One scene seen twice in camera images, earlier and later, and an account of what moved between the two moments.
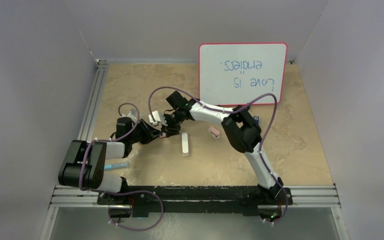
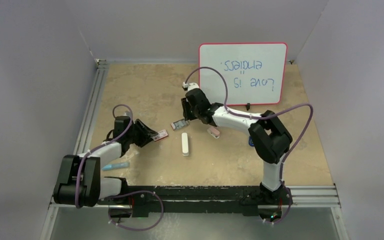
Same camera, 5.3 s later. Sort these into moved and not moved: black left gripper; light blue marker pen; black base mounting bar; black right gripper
Moved: black right gripper
Not moved: black base mounting bar; black left gripper; light blue marker pen
